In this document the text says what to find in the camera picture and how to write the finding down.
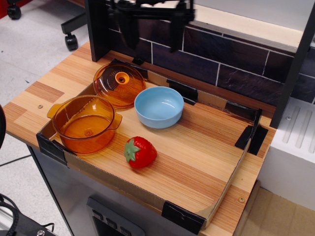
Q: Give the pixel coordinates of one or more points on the cardboard fence with black tape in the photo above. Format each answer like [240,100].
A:
[199,184]

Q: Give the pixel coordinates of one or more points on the dark brick backsplash panel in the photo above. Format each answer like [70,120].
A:
[237,54]

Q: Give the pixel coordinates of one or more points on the orange transparent pot lid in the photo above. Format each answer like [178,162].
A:
[119,83]

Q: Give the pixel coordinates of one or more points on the light blue bowl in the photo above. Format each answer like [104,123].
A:
[159,107]

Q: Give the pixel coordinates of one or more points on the black oven control panel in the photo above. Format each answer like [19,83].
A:
[109,223]

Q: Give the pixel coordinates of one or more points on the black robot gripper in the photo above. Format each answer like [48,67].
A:
[130,11]

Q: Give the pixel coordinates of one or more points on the black office chair base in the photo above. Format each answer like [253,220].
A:
[69,26]

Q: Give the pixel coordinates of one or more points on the white ribbed sink drainer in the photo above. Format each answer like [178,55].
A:
[296,131]

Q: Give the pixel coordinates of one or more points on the red toy strawberry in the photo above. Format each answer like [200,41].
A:
[139,152]

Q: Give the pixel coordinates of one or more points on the black vertical post right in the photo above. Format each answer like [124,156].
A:
[295,68]

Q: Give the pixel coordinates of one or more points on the black caster wheel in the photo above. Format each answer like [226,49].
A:
[14,12]

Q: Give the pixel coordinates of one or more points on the orange transparent pot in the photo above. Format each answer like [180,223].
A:
[86,124]

